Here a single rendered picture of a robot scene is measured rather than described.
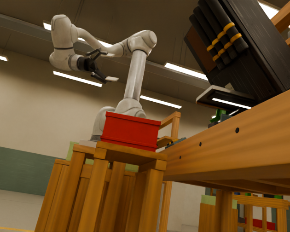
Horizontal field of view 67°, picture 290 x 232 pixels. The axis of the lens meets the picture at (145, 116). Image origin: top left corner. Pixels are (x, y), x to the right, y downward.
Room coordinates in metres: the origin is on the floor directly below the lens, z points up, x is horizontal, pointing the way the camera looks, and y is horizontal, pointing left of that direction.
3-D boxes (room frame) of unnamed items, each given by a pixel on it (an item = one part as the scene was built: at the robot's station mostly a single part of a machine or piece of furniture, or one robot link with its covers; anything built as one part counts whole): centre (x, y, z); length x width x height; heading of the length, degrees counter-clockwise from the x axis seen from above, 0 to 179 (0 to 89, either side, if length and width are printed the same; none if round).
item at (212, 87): (0.94, -0.44, 1.11); 0.39 x 0.16 x 0.03; 99
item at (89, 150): (1.44, 0.24, 0.83); 0.32 x 0.32 x 0.04; 11
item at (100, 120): (1.43, 0.24, 1.05); 0.18 x 0.16 x 0.22; 48
